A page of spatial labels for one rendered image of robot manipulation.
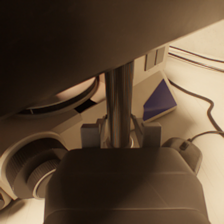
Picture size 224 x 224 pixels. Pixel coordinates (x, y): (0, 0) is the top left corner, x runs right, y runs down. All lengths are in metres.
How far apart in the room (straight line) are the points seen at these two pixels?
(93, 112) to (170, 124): 0.15
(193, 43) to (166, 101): 0.40
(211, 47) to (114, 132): 0.55
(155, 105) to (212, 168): 0.13
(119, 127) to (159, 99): 0.15
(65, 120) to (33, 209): 0.11
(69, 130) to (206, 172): 0.19
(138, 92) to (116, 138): 0.12
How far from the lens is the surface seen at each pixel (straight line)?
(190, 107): 0.36
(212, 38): 0.66
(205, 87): 0.45
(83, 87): 0.23
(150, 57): 0.27
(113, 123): 0.15
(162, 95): 0.30
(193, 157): 0.23
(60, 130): 0.20
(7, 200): 0.24
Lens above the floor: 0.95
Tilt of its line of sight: 40 degrees down
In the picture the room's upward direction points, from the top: 2 degrees counter-clockwise
